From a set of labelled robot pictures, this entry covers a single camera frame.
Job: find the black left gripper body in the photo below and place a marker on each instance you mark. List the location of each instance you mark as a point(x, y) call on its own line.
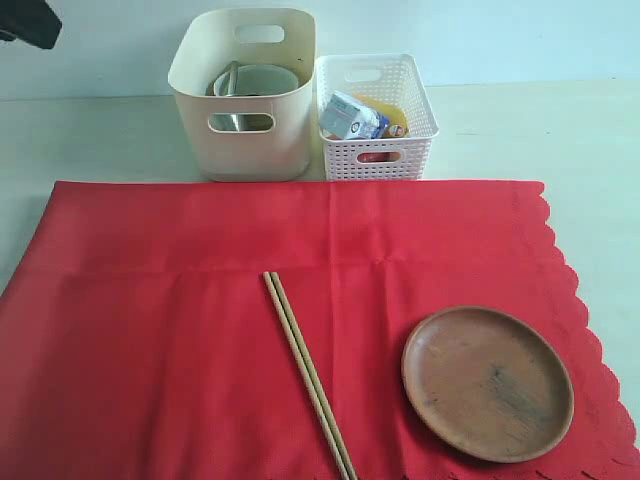
point(30, 21)

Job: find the silver table knife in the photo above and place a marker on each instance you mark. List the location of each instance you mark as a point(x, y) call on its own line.
point(232, 77)

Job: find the white ceramic bowl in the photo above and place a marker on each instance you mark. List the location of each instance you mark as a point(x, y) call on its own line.
point(256, 80)

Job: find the blue white milk carton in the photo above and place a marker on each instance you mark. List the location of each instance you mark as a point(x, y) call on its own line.
point(347, 118)

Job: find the red scalloped table cloth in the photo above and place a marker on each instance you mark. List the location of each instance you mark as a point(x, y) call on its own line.
point(138, 340)

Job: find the red sausage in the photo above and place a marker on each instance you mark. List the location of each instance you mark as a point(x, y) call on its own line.
point(379, 157)

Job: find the yellow lemon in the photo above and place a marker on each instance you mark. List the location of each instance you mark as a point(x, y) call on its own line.
point(397, 124)

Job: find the brown wooden plate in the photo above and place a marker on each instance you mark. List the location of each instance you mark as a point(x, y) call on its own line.
point(487, 384)

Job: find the stainless steel cup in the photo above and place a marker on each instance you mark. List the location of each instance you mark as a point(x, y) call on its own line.
point(226, 122)

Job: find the brown wooden spoon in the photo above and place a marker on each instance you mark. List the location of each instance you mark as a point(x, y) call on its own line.
point(257, 122)

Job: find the cream plastic bin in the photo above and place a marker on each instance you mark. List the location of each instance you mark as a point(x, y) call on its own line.
point(283, 37)

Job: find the white woven plastic basket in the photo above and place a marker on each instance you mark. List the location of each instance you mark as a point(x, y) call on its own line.
point(389, 78)

